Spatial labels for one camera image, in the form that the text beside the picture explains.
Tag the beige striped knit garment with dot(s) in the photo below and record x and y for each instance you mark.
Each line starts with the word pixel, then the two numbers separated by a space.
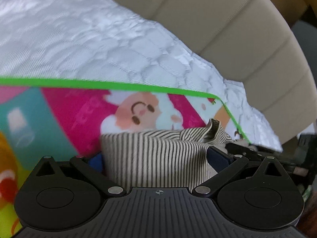
pixel 162 158

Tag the colourful cartoon play mat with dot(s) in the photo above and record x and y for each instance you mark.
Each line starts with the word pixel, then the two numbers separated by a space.
pixel 66 118

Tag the white quilted mattress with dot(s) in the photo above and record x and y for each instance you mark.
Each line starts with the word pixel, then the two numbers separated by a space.
pixel 99 43

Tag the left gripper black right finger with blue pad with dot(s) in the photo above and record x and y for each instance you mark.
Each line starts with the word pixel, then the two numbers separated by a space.
pixel 252 191

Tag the beige padded headboard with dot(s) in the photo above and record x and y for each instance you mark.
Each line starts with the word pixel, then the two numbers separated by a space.
pixel 248 41

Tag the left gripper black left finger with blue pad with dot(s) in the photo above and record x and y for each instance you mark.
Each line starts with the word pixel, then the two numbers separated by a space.
pixel 63 195

